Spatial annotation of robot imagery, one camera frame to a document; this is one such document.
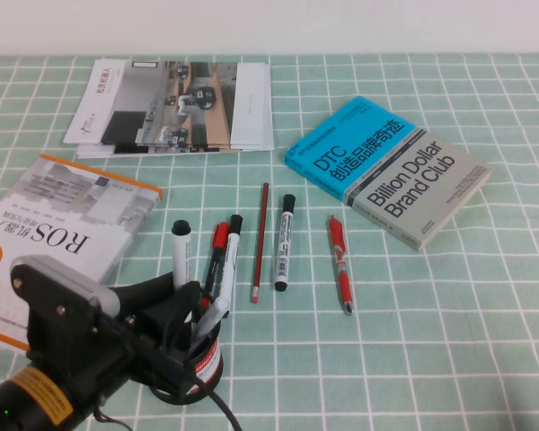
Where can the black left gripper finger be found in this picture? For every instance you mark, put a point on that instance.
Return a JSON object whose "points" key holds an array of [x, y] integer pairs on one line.
{"points": [[148, 287], [184, 305]]}

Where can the green white checked tablecloth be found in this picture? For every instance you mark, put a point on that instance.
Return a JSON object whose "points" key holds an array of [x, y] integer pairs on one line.
{"points": [[431, 336]]}

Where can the red gel pen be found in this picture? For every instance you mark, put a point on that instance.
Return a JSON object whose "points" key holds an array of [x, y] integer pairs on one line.
{"points": [[339, 251]]}

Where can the red pencil with eraser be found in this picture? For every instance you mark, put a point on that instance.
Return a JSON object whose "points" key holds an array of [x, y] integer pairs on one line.
{"points": [[260, 242]]}

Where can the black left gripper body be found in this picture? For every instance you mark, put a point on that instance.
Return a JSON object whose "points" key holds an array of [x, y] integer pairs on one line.
{"points": [[108, 354]]}

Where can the brochure with robot photo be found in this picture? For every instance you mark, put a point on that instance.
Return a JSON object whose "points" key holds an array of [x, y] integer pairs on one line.
{"points": [[184, 103]]}

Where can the blue grey DTC book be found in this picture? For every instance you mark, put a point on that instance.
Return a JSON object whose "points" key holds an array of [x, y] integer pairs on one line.
{"points": [[386, 179]]}

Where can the black mesh pen holder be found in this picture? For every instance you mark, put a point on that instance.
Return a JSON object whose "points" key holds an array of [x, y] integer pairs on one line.
{"points": [[209, 359]]}

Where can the white orange ROS book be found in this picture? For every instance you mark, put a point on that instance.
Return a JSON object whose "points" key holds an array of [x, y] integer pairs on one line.
{"points": [[49, 233]]}

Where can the slim white marker black cap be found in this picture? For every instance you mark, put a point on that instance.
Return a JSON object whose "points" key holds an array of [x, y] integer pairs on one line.
{"points": [[231, 260]]}

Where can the thick white marker black cap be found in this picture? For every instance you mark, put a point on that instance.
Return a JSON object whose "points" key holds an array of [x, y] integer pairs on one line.
{"points": [[285, 247]]}

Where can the white marker with black ends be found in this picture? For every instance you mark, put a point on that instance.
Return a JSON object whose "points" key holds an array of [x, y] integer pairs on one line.
{"points": [[182, 256]]}

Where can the black pen with red cap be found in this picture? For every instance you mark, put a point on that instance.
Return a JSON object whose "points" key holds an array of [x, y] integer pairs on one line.
{"points": [[220, 235]]}

